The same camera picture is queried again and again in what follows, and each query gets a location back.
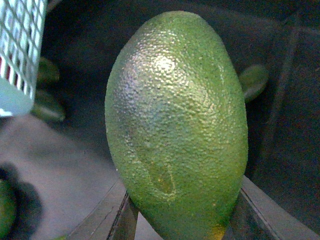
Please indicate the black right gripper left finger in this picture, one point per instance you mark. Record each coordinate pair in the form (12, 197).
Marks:
(114, 218)

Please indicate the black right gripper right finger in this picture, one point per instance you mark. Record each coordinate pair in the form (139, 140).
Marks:
(258, 217)

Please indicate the light blue plastic basket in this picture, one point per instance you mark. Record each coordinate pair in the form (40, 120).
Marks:
(21, 34)

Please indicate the green avocado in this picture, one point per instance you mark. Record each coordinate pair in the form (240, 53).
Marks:
(176, 126)

